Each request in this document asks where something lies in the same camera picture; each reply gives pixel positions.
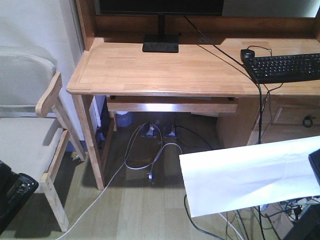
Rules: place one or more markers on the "wooden desk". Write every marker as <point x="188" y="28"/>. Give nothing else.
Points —
<point x="196" y="79"/>

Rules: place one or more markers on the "black computer mouse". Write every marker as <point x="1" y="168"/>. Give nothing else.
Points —
<point x="246" y="54"/>

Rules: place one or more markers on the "wooden chair with beige cushion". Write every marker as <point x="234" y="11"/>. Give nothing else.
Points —
<point x="35" y="128"/>

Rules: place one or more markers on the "black computer monitor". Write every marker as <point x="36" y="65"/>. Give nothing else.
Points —
<point x="154" y="19"/>

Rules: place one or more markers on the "white paper sheet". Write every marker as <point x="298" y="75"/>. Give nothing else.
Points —
<point x="240" y="177"/>

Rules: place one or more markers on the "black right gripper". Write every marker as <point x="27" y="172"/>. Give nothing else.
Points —
<point x="314" y="160"/>

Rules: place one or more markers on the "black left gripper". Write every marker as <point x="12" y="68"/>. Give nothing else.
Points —
<point x="15" y="191"/>

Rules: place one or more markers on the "black computer keyboard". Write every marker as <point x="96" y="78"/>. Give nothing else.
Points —
<point x="283" y="68"/>

